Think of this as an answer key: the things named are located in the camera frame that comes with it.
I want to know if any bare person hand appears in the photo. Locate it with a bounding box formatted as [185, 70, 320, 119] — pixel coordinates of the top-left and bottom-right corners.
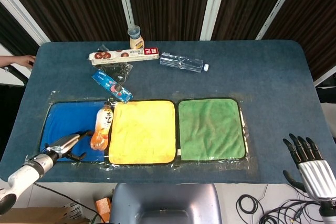
[17, 54, 37, 68]

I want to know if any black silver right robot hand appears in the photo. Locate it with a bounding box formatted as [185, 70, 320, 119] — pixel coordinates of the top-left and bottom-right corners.
[282, 133, 336, 205]

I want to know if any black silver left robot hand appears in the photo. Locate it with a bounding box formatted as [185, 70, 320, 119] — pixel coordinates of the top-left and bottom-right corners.
[44, 129, 94, 162]

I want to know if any orange drink bottle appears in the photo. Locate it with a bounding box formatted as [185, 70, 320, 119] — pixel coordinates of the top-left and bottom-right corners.
[90, 102, 114, 152]

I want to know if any bare person forearm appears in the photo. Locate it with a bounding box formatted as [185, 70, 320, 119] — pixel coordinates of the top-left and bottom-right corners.
[0, 56, 19, 69]

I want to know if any blue cloth mat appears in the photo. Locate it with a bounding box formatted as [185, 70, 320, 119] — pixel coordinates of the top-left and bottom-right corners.
[39, 100, 113, 163]

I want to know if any yellow cloth mat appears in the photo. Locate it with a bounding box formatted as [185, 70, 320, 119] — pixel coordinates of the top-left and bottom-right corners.
[108, 100, 176, 165]

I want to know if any cream sauce bottle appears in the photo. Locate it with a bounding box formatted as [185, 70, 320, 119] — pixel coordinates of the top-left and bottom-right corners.
[127, 25, 146, 50]

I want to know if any green cloth mat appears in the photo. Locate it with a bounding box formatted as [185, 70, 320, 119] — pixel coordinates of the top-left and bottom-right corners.
[177, 98, 247, 162]

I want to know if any clear plastic water bottle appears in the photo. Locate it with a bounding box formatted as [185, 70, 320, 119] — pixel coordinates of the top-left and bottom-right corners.
[160, 51, 210, 74]

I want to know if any blue Oreo cookie box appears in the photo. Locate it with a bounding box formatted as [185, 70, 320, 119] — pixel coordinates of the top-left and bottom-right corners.
[91, 70, 133, 104]

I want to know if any orange sponge block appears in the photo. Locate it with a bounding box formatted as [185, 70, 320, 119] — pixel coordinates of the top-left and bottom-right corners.
[94, 197, 111, 222]

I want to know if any brown cardboard box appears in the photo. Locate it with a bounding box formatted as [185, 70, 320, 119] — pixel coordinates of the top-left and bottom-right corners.
[0, 206, 92, 224]

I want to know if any clear black plastic wrapper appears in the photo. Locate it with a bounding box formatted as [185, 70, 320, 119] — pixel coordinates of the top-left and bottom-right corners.
[96, 44, 134, 90]

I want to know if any clear plastic film sheet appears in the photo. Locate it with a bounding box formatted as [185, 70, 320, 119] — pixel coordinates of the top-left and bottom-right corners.
[25, 89, 253, 174]

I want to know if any long white cookie box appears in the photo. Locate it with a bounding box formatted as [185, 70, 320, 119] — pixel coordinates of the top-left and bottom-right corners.
[89, 46, 161, 66]

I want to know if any blue fabric covered table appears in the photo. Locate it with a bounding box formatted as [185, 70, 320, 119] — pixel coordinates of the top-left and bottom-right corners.
[0, 40, 322, 185]

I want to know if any grey robot torso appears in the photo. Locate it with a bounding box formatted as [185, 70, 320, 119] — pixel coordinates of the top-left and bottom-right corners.
[109, 183, 220, 224]

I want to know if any black cable bundle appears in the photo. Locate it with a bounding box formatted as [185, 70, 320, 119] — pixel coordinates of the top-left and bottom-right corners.
[258, 195, 324, 224]

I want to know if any white partition frame post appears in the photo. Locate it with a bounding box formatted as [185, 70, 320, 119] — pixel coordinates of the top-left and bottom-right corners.
[114, 0, 144, 40]
[257, 0, 303, 40]
[201, 0, 229, 41]
[0, 0, 51, 45]

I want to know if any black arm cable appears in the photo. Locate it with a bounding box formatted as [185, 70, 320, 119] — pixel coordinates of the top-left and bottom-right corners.
[33, 183, 106, 224]

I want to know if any black cable coil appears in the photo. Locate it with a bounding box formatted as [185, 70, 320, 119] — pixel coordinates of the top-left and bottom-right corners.
[235, 194, 260, 214]

